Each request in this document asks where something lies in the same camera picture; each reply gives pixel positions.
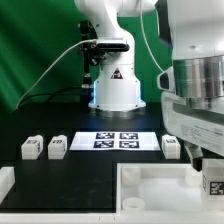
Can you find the black camera stand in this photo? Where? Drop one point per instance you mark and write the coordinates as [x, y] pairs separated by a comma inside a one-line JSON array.
[[91, 56]]

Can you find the white obstacle fixture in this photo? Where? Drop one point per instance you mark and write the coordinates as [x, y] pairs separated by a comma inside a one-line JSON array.
[[7, 180]]

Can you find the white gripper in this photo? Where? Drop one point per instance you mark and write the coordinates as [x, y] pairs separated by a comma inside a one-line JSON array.
[[204, 128]]

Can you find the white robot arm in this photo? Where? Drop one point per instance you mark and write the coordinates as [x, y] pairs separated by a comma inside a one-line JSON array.
[[193, 87]]

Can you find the white square table top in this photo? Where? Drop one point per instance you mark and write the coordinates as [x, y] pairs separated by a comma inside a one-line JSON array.
[[150, 187]]

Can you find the white sheet with markers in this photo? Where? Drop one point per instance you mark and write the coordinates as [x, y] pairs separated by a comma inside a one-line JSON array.
[[131, 141]]

